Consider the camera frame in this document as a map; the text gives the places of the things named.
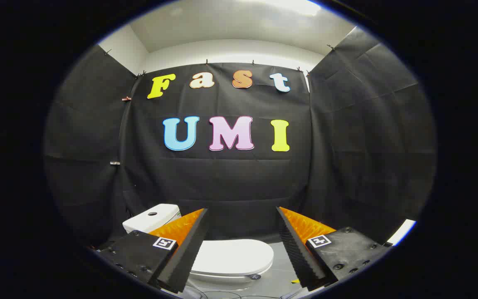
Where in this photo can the white ceramic toilet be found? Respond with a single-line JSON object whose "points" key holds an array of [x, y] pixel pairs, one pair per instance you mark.
{"points": [[149, 219]]}

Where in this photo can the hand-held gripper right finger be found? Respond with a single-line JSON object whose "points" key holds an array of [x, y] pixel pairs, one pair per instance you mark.
{"points": [[295, 249]]}

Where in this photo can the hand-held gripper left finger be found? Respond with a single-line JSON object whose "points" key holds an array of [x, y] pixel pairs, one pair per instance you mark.
{"points": [[189, 249]]}

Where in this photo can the black backdrop cloth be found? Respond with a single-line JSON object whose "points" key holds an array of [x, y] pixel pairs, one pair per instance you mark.
{"points": [[230, 178]]}

